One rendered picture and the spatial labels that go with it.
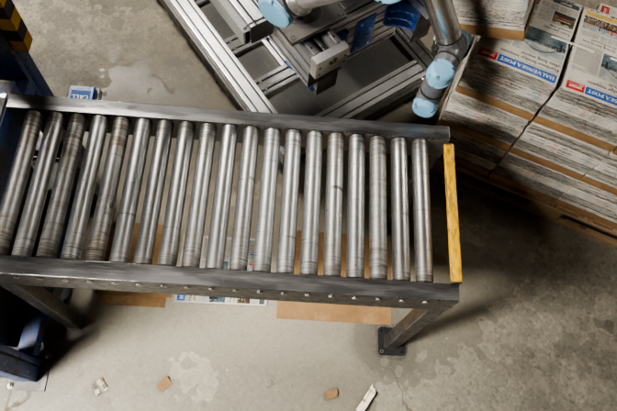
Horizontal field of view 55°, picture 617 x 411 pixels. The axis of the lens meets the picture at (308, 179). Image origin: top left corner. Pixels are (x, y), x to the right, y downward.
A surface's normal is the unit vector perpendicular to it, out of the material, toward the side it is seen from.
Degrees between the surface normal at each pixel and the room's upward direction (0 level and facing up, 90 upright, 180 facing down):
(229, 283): 0
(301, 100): 0
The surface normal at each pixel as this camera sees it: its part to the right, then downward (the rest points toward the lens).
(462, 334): 0.07, -0.41
